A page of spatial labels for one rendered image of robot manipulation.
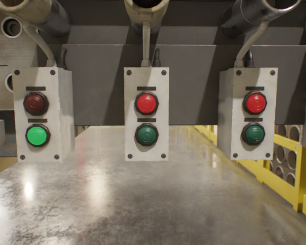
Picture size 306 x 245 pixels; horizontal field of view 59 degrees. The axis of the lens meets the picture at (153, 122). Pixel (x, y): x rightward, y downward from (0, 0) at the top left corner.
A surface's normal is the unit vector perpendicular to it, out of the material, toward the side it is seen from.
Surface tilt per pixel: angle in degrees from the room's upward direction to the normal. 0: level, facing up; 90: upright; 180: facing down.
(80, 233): 0
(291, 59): 90
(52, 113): 90
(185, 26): 90
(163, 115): 90
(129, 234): 0
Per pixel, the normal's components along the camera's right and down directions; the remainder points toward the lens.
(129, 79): 0.04, 0.13
